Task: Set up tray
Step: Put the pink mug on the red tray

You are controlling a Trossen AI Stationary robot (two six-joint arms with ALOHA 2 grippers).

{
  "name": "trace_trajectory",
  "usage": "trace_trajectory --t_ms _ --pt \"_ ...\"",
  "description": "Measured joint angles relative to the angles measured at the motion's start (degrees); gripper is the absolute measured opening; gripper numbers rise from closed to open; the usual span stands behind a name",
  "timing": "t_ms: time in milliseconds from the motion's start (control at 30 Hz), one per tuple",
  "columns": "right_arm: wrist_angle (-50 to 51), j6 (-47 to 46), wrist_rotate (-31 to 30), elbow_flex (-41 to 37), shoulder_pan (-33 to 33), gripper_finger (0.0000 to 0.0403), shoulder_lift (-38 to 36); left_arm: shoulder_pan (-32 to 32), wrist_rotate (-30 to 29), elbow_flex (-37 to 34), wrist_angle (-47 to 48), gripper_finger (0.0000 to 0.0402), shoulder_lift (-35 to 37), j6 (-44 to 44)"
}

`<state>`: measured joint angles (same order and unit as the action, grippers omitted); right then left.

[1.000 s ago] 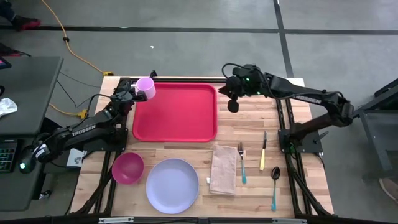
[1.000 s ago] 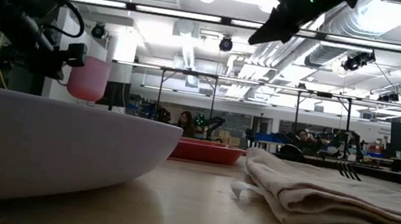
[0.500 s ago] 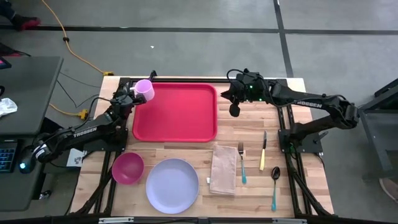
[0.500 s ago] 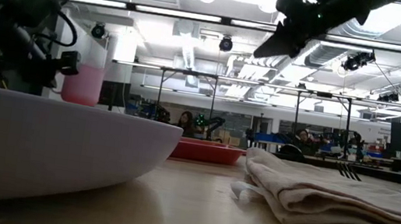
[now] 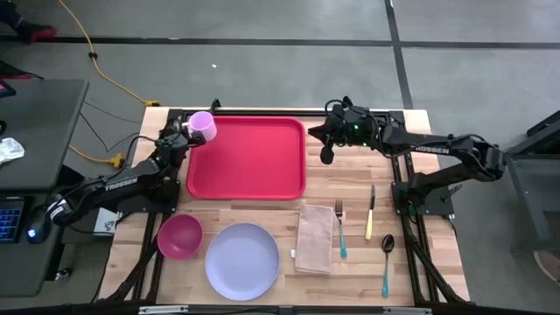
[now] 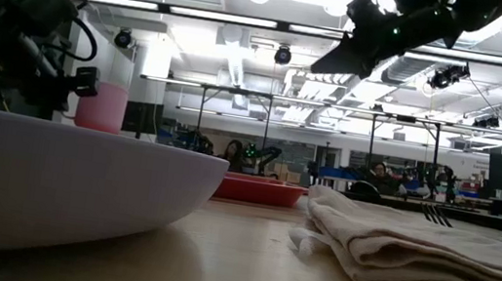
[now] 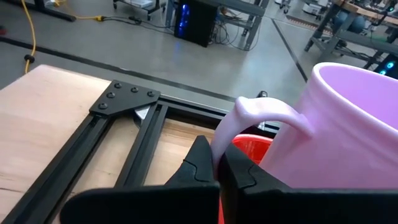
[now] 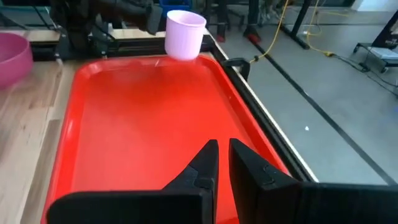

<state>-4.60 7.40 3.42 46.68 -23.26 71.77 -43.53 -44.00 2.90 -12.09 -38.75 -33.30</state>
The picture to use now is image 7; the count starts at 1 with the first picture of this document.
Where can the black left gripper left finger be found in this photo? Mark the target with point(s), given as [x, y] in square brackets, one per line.
[140, 205]

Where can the red plastic tray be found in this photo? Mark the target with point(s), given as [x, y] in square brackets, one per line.
[252, 146]

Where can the pink mug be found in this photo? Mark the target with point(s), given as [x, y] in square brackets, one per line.
[342, 140]

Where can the black aluminium table frame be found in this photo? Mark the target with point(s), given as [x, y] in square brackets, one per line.
[124, 98]

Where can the black computer tower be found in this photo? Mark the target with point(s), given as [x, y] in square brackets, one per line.
[196, 25]

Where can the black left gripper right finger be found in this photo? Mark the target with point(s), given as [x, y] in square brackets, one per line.
[295, 208]

